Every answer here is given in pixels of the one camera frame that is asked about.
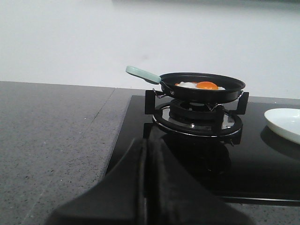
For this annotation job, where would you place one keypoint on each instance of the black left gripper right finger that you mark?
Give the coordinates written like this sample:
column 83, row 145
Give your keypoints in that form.
column 176, row 198

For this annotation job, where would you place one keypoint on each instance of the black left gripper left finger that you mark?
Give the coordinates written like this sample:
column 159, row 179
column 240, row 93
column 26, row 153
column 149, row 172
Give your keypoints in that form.
column 118, row 199

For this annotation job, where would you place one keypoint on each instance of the fried egg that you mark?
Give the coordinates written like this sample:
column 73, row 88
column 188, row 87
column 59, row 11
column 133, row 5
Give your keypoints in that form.
column 200, row 85

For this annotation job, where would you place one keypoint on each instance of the black frying pan mint handle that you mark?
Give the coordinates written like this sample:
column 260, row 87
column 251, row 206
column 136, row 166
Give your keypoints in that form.
column 232, row 87

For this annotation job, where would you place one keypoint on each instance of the white round plate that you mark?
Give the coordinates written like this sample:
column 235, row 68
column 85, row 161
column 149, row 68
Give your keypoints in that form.
column 284, row 122

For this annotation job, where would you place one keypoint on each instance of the black burner grate under pan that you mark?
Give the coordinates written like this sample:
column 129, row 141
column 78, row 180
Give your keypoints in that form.
column 205, row 122

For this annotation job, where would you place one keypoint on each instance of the black glass gas cooktop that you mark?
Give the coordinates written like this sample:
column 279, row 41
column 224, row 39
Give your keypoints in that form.
column 254, row 166

